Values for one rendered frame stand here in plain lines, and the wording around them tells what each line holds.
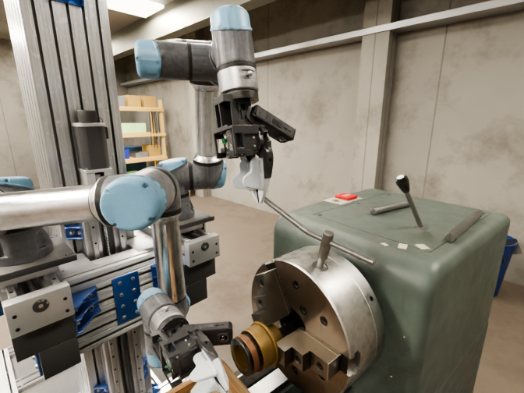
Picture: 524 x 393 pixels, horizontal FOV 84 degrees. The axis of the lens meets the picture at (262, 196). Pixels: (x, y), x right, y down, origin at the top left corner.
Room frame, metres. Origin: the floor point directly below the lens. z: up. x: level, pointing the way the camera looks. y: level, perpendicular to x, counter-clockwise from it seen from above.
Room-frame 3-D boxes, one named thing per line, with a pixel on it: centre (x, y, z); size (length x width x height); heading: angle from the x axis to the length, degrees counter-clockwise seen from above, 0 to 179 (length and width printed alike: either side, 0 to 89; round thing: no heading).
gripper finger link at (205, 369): (0.44, 0.10, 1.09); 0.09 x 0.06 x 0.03; 39
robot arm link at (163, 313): (0.58, 0.22, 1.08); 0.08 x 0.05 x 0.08; 129
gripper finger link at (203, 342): (0.49, 0.12, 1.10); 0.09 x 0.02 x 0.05; 39
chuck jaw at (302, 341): (0.49, -0.11, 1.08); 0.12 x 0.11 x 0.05; 39
